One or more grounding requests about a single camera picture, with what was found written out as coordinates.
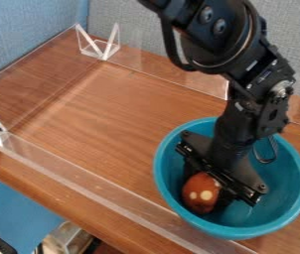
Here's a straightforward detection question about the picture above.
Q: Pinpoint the clear acrylic corner bracket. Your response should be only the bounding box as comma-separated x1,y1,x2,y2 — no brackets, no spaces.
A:
74,24,120,62

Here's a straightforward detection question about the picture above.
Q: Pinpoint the clear acrylic back barrier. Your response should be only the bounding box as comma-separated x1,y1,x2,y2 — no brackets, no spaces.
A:
108,45,300,125

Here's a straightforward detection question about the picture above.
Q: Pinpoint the clear acrylic barrier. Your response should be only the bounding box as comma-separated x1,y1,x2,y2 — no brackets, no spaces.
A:
108,45,300,125
0,132,255,254

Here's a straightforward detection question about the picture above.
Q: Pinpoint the clear acrylic front barrier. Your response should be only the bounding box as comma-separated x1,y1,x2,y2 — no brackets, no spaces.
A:
0,132,255,254

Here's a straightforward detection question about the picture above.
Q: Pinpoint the blue plastic bowl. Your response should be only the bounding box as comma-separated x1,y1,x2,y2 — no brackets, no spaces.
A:
152,117,300,240

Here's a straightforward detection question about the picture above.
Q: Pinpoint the grey box under table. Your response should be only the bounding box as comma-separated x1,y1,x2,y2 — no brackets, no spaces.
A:
33,221,93,254

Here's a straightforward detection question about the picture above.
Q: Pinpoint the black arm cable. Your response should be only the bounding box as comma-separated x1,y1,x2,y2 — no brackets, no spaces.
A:
251,134,279,165

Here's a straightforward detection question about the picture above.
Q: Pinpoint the brown toy mushroom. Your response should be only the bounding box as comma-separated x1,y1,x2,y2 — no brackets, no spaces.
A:
181,173,222,214

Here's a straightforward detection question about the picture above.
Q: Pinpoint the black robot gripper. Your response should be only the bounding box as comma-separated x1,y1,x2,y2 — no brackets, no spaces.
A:
175,130,269,211

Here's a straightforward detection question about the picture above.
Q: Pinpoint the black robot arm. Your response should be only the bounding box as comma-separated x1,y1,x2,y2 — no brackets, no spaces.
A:
136,0,294,205

